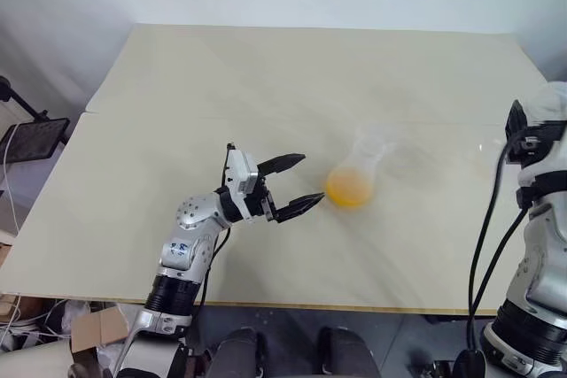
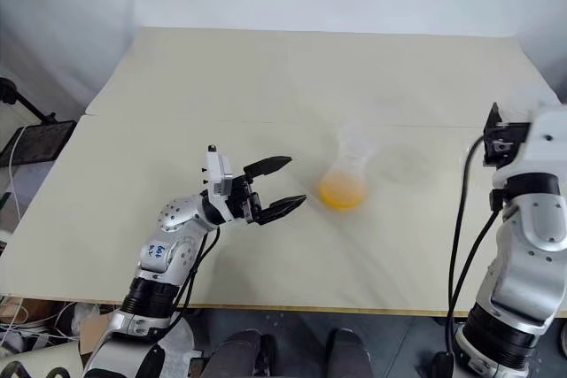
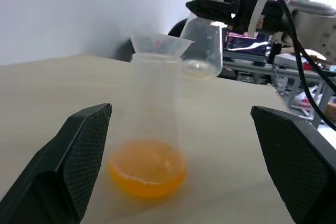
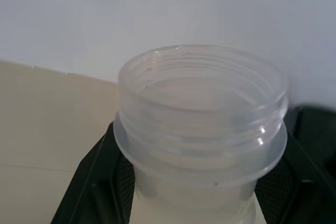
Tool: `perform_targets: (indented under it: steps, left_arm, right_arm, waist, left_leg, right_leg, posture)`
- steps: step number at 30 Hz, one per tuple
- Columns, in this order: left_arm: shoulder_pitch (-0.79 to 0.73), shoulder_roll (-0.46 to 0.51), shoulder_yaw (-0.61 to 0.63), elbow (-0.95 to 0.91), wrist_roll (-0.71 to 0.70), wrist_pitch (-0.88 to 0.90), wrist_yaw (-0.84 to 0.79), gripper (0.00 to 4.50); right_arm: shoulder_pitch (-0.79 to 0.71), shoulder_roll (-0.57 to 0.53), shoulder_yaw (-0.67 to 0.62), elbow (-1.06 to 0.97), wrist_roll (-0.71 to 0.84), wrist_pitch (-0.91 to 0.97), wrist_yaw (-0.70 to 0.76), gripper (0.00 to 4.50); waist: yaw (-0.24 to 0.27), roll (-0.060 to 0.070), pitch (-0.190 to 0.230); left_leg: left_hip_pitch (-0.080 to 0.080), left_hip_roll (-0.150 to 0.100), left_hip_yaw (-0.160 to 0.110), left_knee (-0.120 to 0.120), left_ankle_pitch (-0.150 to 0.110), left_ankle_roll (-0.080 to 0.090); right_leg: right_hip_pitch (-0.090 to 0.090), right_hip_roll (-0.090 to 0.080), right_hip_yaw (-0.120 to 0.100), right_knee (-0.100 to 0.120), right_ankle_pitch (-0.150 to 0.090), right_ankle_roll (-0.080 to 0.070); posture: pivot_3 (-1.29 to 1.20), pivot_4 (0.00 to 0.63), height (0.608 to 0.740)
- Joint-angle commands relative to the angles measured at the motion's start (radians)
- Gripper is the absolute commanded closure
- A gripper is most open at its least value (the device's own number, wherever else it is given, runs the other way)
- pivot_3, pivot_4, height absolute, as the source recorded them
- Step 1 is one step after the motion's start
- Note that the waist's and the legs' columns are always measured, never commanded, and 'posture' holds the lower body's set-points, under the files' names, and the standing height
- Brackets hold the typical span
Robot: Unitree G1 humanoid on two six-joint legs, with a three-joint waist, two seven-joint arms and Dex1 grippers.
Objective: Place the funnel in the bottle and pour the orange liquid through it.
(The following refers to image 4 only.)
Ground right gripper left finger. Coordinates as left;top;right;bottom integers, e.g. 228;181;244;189
51;121;138;224

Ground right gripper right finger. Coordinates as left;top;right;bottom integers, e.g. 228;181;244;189
252;103;336;224

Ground clear plastic flask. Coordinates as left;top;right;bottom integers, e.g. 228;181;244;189
113;44;290;224

